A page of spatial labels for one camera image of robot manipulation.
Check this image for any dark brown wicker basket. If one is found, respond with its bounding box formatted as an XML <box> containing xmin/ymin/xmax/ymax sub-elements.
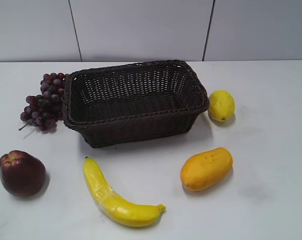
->
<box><xmin>62</xmin><ymin>60</ymin><xmax>210</xmax><ymax>148</ymax></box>

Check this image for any dark red apple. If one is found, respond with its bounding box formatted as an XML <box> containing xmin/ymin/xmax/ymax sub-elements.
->
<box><xmin>0</xmin><ymin>150</ymin><xmax>46</xmax><ymax>198</ymax></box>

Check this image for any orange mango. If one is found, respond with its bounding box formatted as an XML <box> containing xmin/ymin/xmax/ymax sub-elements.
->
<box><xmin>180</xmin><ymin>147</ymin><xmax>234</xmax><ymax>192</ymax></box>

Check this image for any yellow lemon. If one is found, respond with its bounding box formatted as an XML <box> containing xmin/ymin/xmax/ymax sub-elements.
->
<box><xmin>208</xmin><ymin>90</ymin><xmax>235</xmax><ymax>122</ymax></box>

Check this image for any yellow banana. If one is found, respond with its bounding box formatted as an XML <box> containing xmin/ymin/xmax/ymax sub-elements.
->
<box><xmin>83</xmin><ymin>157</ymin><xmax>166</xmax><ymax>227</ymax></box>

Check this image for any red grape bunch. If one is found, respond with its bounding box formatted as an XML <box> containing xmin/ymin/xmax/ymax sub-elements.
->
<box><xmin>18</xmin><ymin>72</ymin><xmax>69</xmax><ymax>132</ymax></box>

